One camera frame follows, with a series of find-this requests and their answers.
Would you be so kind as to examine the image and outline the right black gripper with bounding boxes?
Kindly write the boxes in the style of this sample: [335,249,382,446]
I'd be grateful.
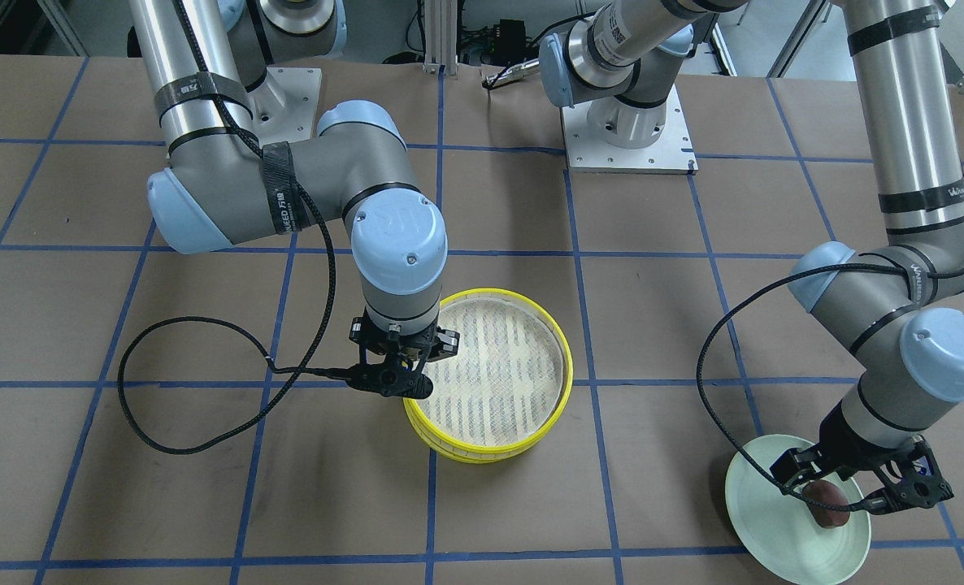
[348,314,460,400]

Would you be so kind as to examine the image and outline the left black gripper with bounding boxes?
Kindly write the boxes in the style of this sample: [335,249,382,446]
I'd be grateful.
[771,405,954,514]

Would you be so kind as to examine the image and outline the brown steamed bun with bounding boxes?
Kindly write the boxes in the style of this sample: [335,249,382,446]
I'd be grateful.
[802,480,851,529]

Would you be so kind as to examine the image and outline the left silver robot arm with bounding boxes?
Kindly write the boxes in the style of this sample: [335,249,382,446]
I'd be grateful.
[737,1,964,528]

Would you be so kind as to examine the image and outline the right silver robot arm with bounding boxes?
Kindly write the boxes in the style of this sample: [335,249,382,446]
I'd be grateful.
[130,1,458,400]

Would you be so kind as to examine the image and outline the black device behind table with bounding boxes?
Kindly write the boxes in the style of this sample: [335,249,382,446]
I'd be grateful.
[490,19,527,64]

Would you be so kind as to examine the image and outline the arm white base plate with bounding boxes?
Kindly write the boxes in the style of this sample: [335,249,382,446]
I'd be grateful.
[561,85,700,175]
[248,67,323,145]

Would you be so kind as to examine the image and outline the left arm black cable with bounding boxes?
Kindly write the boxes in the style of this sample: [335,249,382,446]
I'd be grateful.
[697,199,964,514]

